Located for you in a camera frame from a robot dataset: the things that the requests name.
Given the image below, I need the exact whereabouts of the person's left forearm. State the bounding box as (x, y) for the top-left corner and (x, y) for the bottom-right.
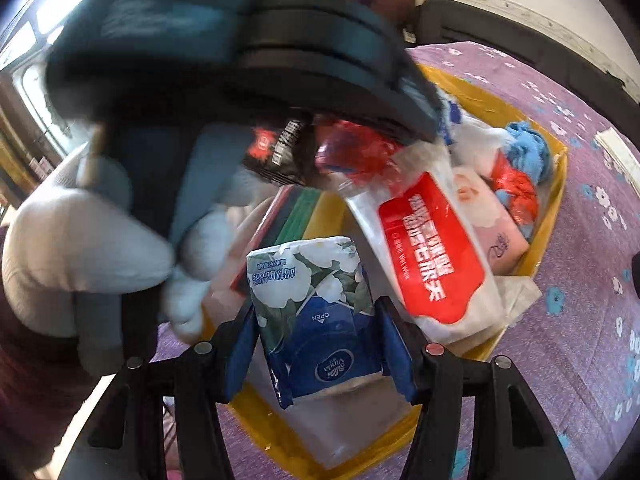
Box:
(0, 225), (101, 466)

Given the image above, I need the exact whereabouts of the brown cushioned armchair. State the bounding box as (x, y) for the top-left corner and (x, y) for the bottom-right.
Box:
(320, 0), (417, 47)

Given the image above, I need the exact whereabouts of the person's left hand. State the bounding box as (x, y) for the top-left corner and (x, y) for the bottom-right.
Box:
(2, 130), (251, 376)

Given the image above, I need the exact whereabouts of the blue white plastic pack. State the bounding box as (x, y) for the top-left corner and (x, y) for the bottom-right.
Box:
(434, 91), (468, 136)

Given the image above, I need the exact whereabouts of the blue floral tissue pack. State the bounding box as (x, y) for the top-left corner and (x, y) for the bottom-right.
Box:
(246, 235), (385, 409)

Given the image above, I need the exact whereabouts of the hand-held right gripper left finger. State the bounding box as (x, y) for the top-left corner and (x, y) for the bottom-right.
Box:
(60, 299), (260, 480)

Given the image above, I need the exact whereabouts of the red label wet wipes pack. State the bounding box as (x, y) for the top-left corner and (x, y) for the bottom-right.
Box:
(344, 149), (507, 347)

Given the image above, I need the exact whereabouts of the black red snack packet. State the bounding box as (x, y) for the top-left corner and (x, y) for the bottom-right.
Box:
(241, 119), (313, 187)

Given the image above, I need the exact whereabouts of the yellow cardboard box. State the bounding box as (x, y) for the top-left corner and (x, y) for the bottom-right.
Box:
(200, 62), (569, 480)

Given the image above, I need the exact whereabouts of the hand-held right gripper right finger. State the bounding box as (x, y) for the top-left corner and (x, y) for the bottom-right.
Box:
(375, 296), (577, 480)

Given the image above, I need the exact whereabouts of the red plastic bag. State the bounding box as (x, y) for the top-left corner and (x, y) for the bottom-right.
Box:
(489, 152), (542, 235)
(314, 119), (403, 188)

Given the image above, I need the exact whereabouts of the black sofa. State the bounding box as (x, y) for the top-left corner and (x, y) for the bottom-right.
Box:
(414, 0), (632, 107)

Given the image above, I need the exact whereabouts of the white tissue pack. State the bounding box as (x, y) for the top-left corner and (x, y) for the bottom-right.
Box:
(245, 372), (417, 468)

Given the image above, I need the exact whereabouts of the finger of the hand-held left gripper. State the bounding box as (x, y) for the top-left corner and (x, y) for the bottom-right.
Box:
(320, 55), (443, 143)

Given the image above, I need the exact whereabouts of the multicolour sponge pack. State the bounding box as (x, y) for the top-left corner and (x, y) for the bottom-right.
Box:
(231, 184), (347, 292)

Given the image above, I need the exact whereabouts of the white fluffy cloth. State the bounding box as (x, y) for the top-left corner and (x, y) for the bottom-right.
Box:
(440, 110), (511, 176)

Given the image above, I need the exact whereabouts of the blue towel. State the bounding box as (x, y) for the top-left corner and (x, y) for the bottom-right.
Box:
(504, 120), (554, 187)

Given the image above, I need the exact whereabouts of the purple floral tablecloth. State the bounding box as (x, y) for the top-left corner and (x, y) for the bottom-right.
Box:
(150, 41), (640, 480)

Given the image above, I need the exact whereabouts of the pink floral tissue pack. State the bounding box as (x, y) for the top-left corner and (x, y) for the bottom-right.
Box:
(451, 166), (532, 277)

